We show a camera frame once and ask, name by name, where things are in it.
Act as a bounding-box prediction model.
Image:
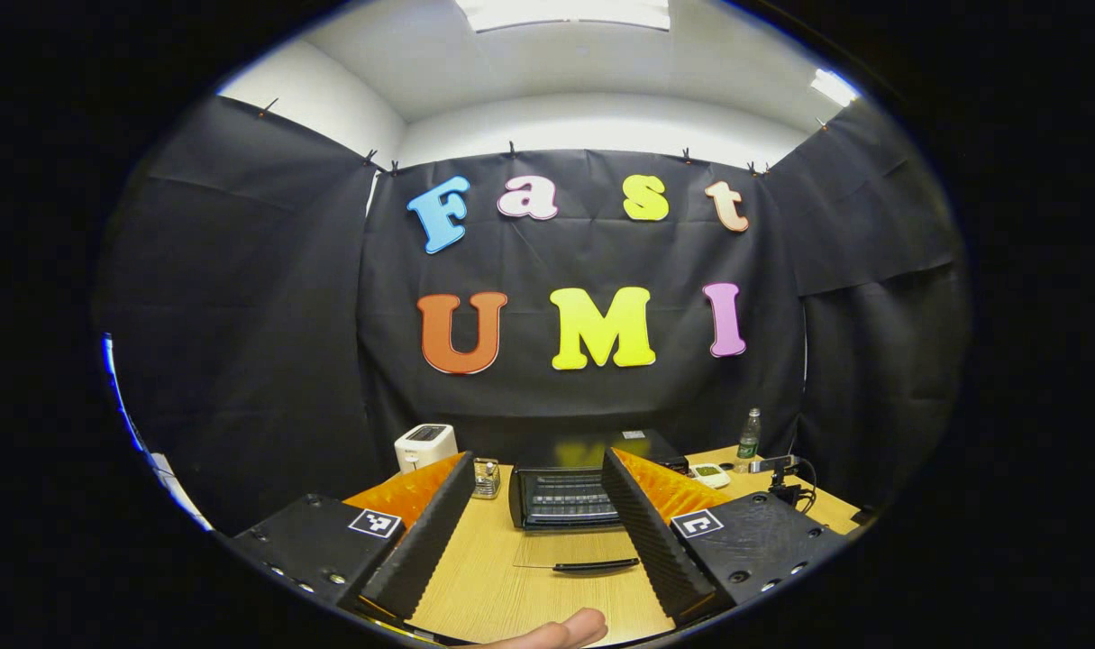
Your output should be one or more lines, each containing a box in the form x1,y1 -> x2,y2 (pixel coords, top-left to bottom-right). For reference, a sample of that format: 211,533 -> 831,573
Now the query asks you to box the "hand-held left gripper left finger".
230,451 -> 478,623

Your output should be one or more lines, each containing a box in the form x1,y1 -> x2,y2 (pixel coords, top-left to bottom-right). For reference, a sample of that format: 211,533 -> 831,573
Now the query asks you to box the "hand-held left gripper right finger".
601,447 -> 850,625

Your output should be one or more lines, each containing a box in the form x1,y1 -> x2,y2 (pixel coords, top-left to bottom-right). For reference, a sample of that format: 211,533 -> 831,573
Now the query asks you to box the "black electric oven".
508,429 -> 692,574

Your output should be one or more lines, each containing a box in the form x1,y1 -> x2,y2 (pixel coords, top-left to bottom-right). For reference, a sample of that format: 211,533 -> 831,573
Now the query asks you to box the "white toaster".
395,424 -> 459,474

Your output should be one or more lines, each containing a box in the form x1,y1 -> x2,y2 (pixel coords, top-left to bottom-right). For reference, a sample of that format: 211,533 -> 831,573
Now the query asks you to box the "green label plastic bottle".
736,407 -> 762,473

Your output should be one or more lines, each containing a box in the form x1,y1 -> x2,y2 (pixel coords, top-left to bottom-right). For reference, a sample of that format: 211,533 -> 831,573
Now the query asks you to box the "small black tripod device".
750,454 -> 818,510

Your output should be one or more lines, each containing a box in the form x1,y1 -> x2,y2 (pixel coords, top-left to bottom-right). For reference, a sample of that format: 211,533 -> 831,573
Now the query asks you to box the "black backdrop cloth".
92,95 -> 972,537

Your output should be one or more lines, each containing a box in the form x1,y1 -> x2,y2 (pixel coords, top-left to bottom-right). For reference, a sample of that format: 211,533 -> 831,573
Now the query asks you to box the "small ceiling light panel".
810,69 -> 859,107

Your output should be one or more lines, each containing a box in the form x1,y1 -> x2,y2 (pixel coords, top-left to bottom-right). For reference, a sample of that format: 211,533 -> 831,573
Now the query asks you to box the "large ceiling light panel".
457,0 -> 671,32

